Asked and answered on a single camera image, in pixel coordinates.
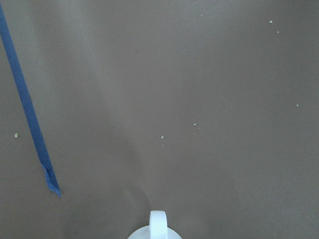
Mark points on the brown paper table cover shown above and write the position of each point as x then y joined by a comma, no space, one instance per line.
205,109

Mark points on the white plastic cup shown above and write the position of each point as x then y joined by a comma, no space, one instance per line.
157,228

